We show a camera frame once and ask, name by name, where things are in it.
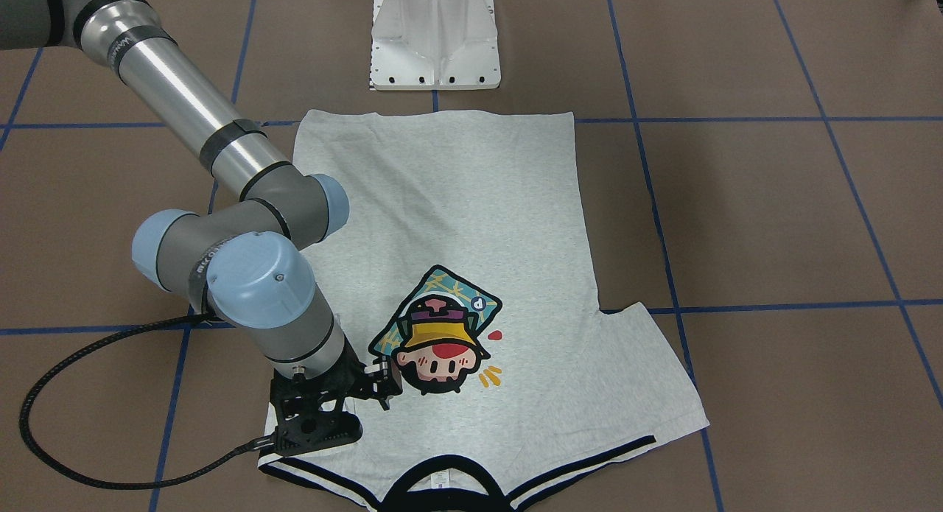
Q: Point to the grey cartoon print t-shirt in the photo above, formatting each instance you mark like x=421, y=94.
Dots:
x=465, y=261

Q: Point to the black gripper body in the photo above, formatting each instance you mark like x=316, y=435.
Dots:
x=386, y=380

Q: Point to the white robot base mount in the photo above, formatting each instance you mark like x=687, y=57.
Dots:
x=434, y=45

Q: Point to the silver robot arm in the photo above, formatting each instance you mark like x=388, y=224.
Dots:
x=83, y=163

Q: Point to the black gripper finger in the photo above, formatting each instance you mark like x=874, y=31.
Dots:
x=384, y=382

